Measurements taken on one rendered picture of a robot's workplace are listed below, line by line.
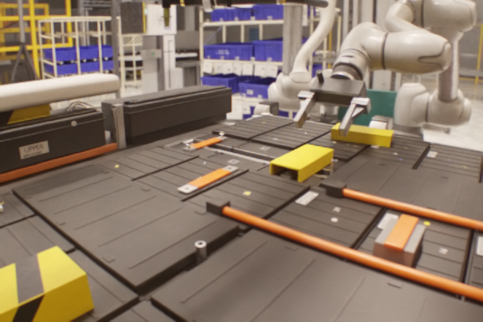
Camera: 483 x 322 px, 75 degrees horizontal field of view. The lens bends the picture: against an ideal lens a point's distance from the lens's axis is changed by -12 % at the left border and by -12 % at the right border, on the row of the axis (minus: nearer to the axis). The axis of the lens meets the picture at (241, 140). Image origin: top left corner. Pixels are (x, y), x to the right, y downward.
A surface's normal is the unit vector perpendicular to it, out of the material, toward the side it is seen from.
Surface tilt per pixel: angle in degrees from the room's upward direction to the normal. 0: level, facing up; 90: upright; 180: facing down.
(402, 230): 0
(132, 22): 90
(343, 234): 0
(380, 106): 90
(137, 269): 0
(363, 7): 90
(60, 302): 90
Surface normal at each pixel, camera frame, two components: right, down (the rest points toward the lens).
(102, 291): 0.00, -0.96
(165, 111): 0.79, 0.17
